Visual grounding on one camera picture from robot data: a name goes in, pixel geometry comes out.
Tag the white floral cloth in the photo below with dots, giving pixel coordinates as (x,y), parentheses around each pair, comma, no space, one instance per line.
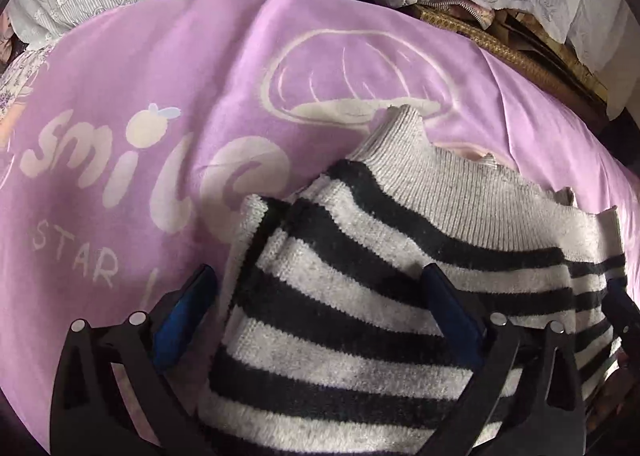
(20,81)

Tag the purple printed bed sheet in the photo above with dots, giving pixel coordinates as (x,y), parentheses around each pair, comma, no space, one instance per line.
(175,111)

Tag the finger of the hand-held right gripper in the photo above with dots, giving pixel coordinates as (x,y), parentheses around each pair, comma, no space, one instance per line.
(622,313)

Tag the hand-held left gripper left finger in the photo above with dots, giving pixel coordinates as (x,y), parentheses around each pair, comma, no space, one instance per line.
(180,316)

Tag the brown wicker basket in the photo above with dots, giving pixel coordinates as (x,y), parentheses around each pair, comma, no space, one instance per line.
(525,59)

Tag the black grey striped knit sweater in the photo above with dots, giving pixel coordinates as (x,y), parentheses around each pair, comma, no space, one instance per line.
(375,256)

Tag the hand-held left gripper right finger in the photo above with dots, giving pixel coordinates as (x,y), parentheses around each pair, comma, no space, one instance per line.
(450,306)

